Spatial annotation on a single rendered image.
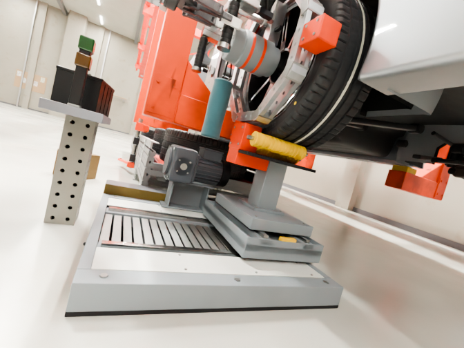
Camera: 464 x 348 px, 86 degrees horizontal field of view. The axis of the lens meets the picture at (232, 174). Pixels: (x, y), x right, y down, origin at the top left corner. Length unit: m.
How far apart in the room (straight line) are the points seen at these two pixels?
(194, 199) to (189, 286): 0.81
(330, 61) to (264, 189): 0.55
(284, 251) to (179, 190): 0.70
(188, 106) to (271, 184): 0.65
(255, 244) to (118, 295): 0.46
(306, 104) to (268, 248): 0.52
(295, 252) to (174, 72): 1.07
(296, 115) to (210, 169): 0.57
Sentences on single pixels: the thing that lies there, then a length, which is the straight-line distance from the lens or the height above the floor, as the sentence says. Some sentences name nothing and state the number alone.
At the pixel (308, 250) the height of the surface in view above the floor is 0.14.
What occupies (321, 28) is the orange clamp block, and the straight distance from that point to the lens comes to 0.86.
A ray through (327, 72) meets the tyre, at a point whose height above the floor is 0.76.
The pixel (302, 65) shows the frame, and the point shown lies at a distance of 0.91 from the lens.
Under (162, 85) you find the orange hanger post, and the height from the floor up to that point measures 0.69.
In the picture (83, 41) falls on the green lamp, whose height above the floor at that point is 0.64.
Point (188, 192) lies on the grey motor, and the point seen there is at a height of 0.16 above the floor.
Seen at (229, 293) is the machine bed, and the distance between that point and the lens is 0.76.
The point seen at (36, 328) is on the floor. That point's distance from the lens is 0.69.
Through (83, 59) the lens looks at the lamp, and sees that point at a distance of 0.93.
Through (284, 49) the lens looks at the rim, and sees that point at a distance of 1.22.
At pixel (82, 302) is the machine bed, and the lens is 0.69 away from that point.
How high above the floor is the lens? 0.43
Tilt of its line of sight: 4 degrees down
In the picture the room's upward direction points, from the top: 15 degrees clockwise
